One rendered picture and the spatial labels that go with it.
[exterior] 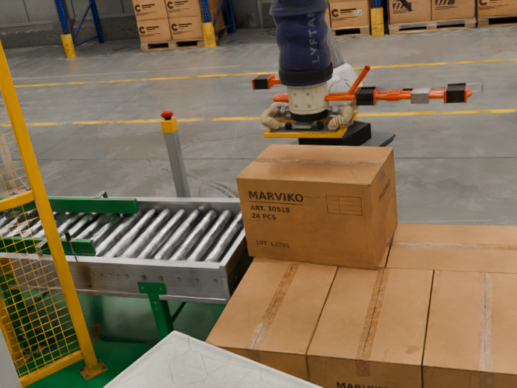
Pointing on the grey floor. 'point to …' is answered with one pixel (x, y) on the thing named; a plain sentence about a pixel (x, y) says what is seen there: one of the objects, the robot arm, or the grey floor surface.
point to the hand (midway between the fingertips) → (421, 1)
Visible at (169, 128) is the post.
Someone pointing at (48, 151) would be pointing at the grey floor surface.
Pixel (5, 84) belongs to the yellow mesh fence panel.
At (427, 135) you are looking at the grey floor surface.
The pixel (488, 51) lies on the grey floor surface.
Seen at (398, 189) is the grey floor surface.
